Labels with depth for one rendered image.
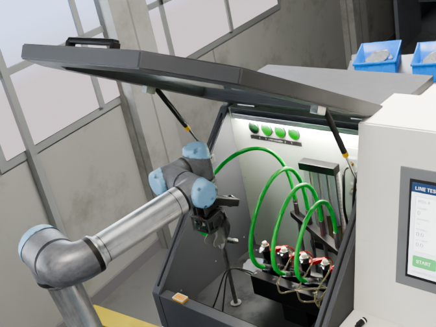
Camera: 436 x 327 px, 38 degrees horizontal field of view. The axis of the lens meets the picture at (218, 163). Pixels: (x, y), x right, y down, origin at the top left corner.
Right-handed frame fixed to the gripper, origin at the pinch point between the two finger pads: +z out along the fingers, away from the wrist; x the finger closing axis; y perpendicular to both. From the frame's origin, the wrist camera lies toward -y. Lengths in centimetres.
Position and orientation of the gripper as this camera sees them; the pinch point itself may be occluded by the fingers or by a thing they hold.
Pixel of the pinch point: (222, 244)
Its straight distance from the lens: 198.9
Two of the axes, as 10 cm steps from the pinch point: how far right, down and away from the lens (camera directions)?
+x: 7.5, 1.5, -6.5
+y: -6.4, 4.5, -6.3
